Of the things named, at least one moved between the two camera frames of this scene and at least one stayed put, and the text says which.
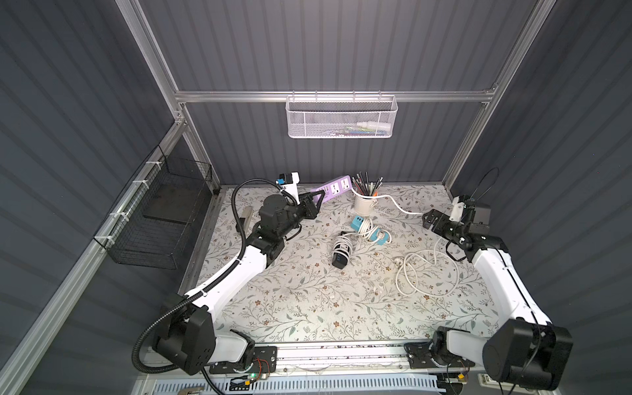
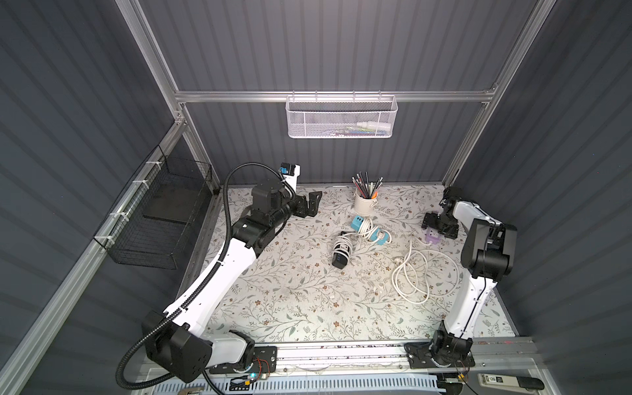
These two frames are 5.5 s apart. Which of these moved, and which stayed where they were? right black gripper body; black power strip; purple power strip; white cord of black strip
Moved: purple power strip
Stayed: white cord of black strip; black power strip; right black gripper body
